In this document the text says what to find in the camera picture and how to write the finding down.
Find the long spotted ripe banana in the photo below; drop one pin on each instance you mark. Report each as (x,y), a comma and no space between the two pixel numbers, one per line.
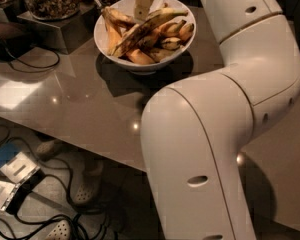
(135,34)

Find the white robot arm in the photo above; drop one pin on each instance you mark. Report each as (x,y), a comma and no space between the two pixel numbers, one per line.
(192,130)

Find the brown-spotted banana at left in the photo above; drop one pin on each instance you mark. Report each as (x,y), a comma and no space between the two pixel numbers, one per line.
(114,17)

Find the small yellow banana centre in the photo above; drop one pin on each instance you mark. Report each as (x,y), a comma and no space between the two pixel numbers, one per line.
(171,29)

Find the small banana under long one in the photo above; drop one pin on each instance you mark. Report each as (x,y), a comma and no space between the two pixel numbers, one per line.
(148,41)

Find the small spotted banana lower right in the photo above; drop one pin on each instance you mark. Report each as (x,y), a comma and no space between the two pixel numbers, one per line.
(170,43)

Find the small banana right edge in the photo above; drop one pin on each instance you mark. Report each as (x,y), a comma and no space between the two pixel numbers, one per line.
(186,32)

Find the yellow banana bottom right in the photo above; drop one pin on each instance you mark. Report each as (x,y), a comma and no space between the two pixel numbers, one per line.
(158,54)

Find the orange banana at bottom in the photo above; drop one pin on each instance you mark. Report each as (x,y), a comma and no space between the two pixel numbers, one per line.
(115,36)

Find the grey metal stand block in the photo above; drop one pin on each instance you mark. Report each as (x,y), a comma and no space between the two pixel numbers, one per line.
(65,35)

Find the glass jar of nuts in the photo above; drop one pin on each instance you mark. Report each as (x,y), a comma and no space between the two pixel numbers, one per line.
(50,10)

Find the beige clog shoe upper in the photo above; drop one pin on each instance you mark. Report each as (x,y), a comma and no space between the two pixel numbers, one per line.
(48,149)

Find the beige clog shoe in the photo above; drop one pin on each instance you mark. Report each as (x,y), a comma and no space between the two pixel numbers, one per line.
(48,149)
(90,183)
(62,231)

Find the beige clog shoe middle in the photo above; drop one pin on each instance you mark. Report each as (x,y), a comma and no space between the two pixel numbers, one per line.
(90,183)

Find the blue and white box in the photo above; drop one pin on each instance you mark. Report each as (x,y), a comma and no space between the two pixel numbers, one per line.
(15,164)

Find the white open box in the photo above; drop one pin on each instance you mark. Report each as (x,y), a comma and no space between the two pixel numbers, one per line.
(8,192)

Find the beige clog shoe bottom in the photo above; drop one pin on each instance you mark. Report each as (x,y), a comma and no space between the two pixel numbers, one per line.
(62,231)

